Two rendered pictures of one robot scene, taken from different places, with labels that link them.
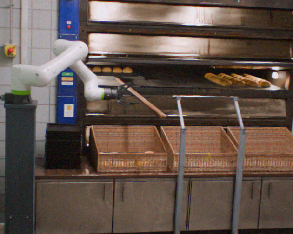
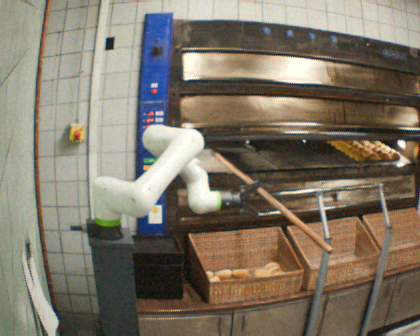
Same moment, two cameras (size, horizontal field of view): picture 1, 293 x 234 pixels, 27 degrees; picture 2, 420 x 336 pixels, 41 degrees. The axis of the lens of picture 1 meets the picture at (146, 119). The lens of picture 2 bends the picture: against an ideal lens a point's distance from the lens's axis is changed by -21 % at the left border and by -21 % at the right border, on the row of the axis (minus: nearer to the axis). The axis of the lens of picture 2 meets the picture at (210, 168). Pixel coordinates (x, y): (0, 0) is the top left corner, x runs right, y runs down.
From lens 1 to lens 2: 1.36 m
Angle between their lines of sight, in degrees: 5
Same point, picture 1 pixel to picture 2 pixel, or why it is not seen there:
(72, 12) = (160, 70)
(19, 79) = (105, 204)
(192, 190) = (328, 306)
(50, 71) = (153, 192)
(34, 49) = (105, 128)
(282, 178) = (414, 271)
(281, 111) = (411, 189)
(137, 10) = (252, 63)
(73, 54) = (183, 154)
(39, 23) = (114, 90)
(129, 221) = not seen: outside the picture
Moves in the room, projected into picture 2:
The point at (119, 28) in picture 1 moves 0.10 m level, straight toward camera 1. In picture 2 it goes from (228, 88) to (230, 90)
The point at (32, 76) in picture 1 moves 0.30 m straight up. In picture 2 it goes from (127, 202) to (127, 124)
